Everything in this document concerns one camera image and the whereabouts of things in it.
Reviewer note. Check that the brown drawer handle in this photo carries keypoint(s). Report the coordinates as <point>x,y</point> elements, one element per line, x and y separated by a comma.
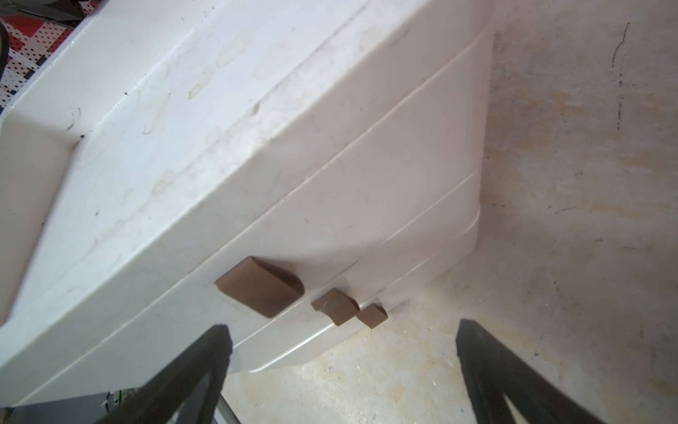
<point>263,287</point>
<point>372,316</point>
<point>338,306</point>

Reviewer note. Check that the brown middle drawer handle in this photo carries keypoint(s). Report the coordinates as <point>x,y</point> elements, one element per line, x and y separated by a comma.
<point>338,306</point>

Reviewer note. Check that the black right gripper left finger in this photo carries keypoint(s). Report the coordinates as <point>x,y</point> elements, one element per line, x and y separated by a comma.
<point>187,390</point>

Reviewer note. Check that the white top drawer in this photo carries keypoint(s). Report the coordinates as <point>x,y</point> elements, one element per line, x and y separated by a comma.
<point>378,222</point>

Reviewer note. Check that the brown top drawer handle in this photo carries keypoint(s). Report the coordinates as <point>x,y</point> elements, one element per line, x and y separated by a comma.
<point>263,287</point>

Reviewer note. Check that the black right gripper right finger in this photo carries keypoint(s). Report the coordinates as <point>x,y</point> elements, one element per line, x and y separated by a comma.
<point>495,377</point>

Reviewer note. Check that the white plastic drawer cabinet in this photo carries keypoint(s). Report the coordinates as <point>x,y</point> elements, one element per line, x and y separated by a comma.
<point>161,130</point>

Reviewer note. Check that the brown bottom drawer handle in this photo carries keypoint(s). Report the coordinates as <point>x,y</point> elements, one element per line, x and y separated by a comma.
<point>372,316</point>

